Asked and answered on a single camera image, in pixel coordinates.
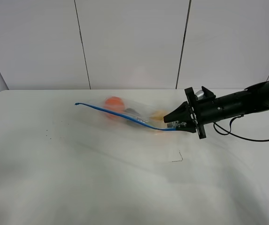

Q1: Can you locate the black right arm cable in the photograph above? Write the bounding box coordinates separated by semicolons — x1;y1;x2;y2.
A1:
213;114;269;142

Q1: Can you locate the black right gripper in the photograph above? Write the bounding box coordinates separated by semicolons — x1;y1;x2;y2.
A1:
163;86;223;139

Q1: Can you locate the yellow lemon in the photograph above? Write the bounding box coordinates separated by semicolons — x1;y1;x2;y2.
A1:
149;110;168;121

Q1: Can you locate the orange fruit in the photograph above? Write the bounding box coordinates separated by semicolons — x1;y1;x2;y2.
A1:
104;97;125;113

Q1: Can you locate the clear zip bag blue seal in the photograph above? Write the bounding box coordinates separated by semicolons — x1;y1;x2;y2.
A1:
75;96;187;132

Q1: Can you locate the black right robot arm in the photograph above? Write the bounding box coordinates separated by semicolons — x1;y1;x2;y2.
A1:
163;81;269;139

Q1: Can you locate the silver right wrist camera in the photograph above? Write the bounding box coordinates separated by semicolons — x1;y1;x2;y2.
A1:
195;90;206;100

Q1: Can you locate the purple eggplant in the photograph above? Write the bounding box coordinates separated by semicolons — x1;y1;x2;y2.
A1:
124;108;141;117

